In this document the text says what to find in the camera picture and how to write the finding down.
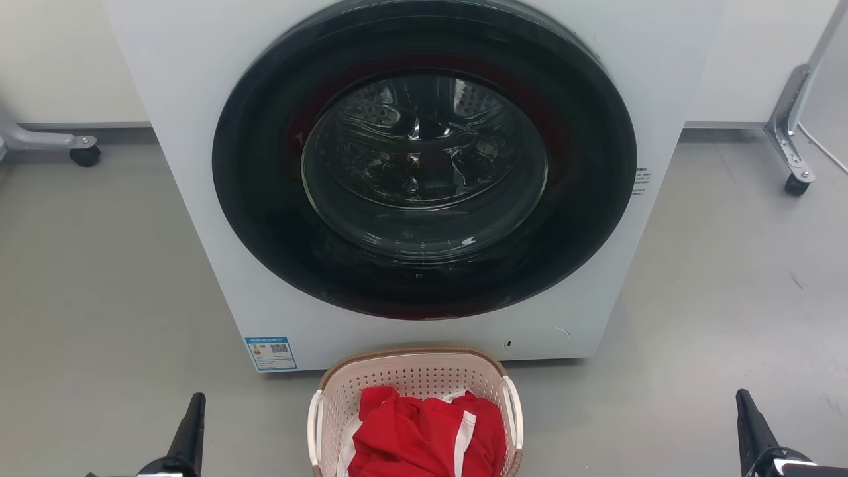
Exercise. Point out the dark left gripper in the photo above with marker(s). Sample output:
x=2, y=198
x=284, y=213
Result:
x=175, y=468

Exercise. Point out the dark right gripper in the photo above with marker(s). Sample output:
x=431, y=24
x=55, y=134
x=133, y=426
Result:
x=788, y=470

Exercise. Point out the cream perforated laundry basket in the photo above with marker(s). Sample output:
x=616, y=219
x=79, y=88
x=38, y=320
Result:
x=411, y=373

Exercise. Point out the blue white energy label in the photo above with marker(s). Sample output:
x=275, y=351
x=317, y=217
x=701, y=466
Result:
x=270, y=353

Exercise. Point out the red garment with white stripes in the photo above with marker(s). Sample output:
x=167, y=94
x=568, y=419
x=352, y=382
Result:
x=404, y=437

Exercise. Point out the round dark glass washer door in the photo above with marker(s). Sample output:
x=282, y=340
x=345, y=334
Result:
x=265, y=199

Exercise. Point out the small printed text sticker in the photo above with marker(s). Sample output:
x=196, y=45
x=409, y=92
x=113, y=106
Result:
x=641, y=180

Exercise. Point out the white front-load washing machine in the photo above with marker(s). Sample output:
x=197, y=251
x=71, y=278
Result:
x=192, y=132

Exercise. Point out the grey stand leg with caster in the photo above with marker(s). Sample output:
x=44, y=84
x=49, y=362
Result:
x=788, y=119
x=40, y=139

